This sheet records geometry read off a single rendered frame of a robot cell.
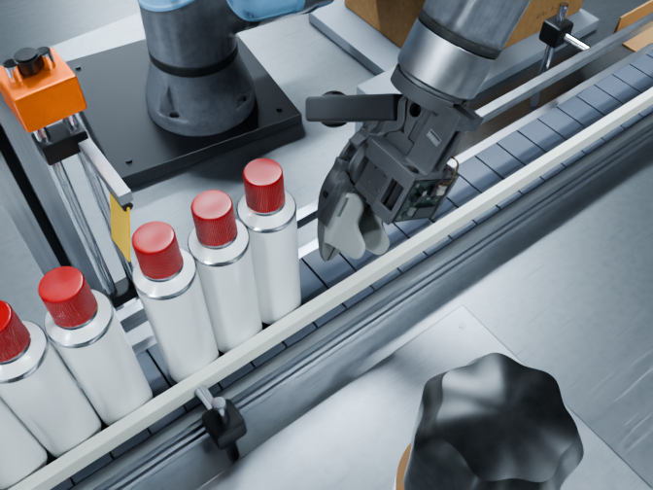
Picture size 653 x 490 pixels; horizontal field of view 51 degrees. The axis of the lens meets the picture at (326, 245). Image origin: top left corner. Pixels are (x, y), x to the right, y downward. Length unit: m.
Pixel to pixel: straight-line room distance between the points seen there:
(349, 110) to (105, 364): 0.31
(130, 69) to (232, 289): 0.55
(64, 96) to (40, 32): 0.74
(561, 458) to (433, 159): 0.31
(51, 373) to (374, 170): 0.32
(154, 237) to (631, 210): 0.63
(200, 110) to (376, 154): 0.37
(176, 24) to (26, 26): 0.45
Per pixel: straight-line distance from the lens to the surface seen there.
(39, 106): 0.50
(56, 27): 1.24
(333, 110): 0.66
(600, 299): 0.84
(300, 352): 0.69
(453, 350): 0.70
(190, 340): 0.61
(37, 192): 0.63
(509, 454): 0.34
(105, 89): 1.04
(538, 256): 0.86
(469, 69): 0.57
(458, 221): 0.76
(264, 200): 0.56
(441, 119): 0.58
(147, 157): 0.93
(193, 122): 0.93
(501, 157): 0.88
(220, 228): 0.54
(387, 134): 0.62
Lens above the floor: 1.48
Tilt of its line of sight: 52 degrees down
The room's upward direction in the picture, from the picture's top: straight up
